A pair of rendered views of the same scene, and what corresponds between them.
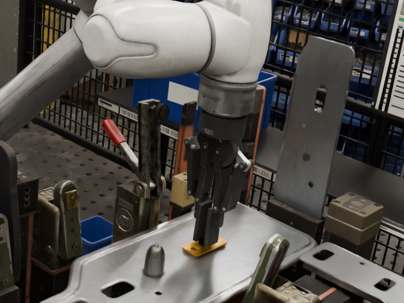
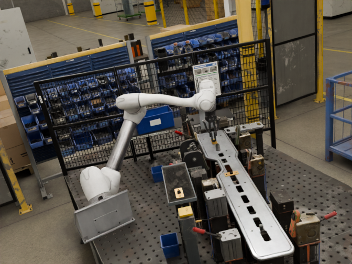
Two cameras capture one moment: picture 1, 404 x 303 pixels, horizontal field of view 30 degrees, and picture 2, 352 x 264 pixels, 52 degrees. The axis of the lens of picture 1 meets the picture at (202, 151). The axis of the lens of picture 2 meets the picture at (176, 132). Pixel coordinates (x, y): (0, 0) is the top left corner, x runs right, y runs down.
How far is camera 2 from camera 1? 1.85 m
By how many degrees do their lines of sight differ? 38
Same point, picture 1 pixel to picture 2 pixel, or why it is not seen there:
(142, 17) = (210, 96)
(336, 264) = (232, 130)
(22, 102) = (125, 147)
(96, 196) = (127, 171)
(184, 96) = (155, 122)
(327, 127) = not seen: hidden behind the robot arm
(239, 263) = (223, 140)
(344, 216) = (222, 121)
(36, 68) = (124, 136)
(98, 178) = not seen: hidden behind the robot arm
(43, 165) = not seen: hidden behind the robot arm
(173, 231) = (204, 144)
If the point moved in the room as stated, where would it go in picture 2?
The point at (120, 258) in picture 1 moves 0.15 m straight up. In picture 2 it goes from (209, 152) to (207, 132)
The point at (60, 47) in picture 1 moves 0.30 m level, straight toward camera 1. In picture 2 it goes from (128, 127) to (161, 131)
